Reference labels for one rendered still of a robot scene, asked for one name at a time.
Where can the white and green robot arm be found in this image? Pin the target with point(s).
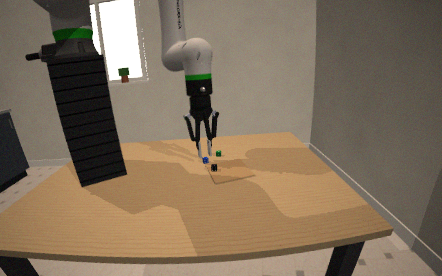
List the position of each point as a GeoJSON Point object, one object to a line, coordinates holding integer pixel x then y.
{"type": "Point", "coordinates": [72, 29]}

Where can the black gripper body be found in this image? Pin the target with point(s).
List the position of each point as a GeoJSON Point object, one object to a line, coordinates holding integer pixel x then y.
{"type": "Point", "coordinates": [204, 103]}

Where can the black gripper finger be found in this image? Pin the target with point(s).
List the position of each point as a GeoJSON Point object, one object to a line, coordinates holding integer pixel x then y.
{"type": "Point", "coordinates": [197, 131]}
{"type": "Point", "coordinates": [209, 133]}

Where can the tan mat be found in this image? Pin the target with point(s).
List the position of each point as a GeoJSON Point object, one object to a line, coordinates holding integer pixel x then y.
{"type": "Point", "coordinates": [229, 171]}

